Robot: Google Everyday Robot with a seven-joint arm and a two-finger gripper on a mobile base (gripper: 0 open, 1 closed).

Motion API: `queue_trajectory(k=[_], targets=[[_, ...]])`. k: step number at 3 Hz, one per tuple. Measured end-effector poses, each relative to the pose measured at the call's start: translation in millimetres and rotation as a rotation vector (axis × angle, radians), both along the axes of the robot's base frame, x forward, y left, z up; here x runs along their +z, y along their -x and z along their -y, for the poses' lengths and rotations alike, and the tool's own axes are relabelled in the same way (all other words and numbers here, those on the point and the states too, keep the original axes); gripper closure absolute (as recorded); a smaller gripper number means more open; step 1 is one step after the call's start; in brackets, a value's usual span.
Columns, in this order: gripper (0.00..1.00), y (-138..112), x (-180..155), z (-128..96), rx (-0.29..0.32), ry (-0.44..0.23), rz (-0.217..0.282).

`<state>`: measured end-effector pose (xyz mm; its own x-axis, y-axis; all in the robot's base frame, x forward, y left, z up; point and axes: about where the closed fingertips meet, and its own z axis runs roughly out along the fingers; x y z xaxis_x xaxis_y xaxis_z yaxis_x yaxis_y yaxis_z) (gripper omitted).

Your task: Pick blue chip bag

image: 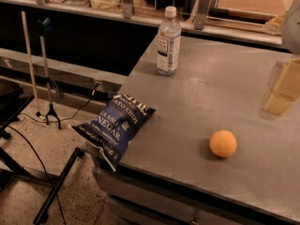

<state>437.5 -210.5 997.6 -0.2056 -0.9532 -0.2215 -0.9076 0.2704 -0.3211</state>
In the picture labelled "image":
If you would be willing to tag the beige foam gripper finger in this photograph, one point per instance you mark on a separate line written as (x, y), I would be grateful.
(286, 89)

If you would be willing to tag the blue chip bag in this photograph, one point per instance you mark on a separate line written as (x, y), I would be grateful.
(114, 128)

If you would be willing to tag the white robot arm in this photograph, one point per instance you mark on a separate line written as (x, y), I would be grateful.
(290, 37)

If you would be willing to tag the orange ball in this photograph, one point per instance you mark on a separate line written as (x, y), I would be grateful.
(223, 144)

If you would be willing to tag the clear water bottle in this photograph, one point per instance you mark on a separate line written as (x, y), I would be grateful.
(168, 43)

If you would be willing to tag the black tripod stand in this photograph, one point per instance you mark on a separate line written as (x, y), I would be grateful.
(44, 26)

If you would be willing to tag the white wooden stick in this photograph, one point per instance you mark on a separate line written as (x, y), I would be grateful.
(31, 67)

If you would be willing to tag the grey metal shelf rail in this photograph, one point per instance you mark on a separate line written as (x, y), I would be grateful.
(209, 30)

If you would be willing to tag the grey table base frame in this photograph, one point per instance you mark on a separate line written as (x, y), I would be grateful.
(137, 198)

